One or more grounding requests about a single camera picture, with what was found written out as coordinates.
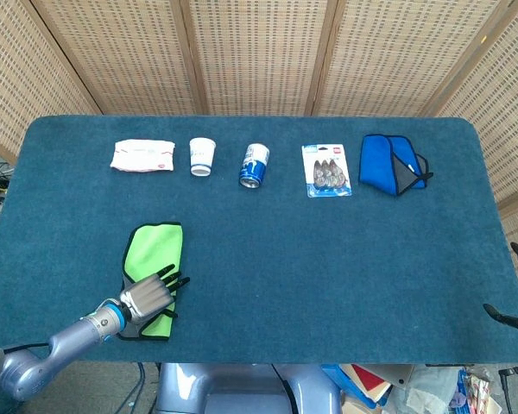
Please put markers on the red book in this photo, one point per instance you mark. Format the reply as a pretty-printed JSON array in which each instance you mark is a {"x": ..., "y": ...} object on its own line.
[{"x": 367, "y": 377}]

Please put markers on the correction tape blister pack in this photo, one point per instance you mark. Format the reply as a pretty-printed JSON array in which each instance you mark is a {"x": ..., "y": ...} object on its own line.
[{"x": 326, "y": 172}]

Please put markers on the white paper cup blue band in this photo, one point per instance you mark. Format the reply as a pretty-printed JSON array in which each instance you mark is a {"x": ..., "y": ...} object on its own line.
[{"x": 201, "y": 155}]

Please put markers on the blue flat box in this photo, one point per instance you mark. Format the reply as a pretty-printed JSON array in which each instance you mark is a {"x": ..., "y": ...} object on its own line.
[{"x": 341, "y": 381}]

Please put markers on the grey and green cloth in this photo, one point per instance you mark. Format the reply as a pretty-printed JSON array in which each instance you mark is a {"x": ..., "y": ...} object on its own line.
[{"x": 155, "y": 250}]

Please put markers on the blue white soda can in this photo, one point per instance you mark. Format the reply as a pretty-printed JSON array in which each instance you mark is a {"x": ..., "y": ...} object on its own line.
[{"x": 254, "y": 168}]

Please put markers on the woven rattan folding screen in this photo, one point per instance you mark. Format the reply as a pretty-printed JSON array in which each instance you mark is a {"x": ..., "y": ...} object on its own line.
[{"x": 259, "y": 52}]

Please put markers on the white pink wet wipes pack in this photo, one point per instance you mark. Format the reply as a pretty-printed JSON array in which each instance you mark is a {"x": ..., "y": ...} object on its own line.
[{"x": 142, "y": 156}]

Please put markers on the crumpled clear plastic bag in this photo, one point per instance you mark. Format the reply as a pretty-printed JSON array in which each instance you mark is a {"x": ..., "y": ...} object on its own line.
[{"x": 427, "y": 388}]

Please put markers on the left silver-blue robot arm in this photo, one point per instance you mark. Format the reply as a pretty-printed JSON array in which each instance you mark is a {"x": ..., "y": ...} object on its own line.
[{"x": 69, "y": 340}]

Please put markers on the blue cloth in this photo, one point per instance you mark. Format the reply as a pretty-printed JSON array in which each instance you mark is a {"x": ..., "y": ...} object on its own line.
[{"x": 377, "y": 164}]

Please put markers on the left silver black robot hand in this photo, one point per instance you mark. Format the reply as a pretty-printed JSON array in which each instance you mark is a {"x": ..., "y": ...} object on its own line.
[{"x": 149, "y": 297}]

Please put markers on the silver-blue robot torso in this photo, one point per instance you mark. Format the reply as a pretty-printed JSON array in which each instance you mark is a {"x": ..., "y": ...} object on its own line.
[{"x": 241, "y": 388}]

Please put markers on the teal plush table cover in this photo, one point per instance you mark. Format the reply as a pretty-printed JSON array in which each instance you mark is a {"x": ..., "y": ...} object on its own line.
[{"x": 328, "y": 259}]

